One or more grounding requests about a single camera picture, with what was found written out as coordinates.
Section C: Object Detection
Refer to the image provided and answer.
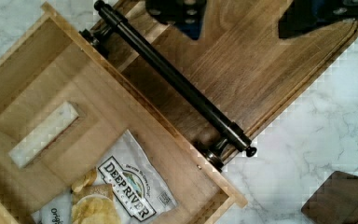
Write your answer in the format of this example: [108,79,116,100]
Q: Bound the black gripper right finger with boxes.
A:
[278,0,358,39]

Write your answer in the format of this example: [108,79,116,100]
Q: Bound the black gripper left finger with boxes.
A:
[145,0,207,40]

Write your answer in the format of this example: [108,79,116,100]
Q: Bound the light wooden drawer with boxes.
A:
[0,0,358,224]

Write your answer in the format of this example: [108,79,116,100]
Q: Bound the white Deep River chips bag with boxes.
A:
[32,131,177,224]

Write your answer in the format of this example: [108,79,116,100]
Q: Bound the dark wooden board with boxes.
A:
[301,171,358,224]

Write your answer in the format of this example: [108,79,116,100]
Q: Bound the black metal drawer handle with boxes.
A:
[80,0,257,170]

